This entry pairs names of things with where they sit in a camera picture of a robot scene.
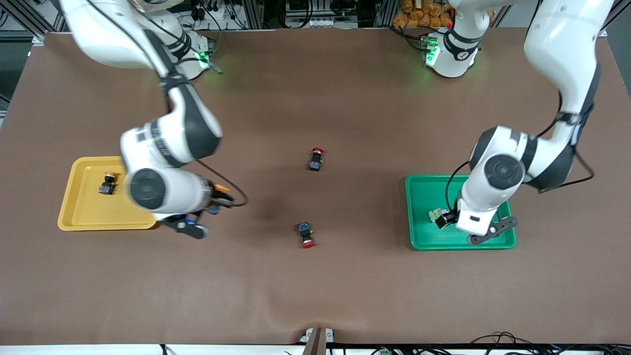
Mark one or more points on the silver button with green block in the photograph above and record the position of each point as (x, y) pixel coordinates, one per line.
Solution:
(435, 215)

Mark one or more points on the red push button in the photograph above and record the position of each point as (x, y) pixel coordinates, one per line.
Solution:
(316, 162)
(304, 229)

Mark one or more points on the orange lumpy objects pile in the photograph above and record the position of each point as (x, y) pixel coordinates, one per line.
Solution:
(424, 14)

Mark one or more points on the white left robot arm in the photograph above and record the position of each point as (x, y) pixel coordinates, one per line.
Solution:
(480, 207)

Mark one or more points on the white power strip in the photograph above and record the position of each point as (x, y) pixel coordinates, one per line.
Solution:
(315, 22)

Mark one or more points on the metal table clamp bracket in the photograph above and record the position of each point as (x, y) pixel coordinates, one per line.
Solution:
(317, 340)

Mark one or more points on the yellow push button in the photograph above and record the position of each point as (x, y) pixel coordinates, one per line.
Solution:
(107, 187)
(221, 188)

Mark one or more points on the strip with black plugs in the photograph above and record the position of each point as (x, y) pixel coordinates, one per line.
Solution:
(212, 7)

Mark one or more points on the green plastic tray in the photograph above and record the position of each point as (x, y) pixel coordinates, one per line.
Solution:
(424, 197)

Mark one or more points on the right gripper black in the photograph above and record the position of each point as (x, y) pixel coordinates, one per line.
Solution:
(218, 199)

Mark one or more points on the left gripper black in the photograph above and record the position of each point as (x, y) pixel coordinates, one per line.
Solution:
(447, 217)

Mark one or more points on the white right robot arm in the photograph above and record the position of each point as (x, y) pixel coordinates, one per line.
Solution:
(185, 190)

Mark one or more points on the yellow plastic tray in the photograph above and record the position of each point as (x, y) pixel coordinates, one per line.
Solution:
(84, 212)

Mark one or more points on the brown table mat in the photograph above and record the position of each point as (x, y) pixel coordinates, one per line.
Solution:
(296, 286)

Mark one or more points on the aluminium frame profile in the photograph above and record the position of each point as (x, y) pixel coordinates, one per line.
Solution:
(29, 15)
(622, 15)

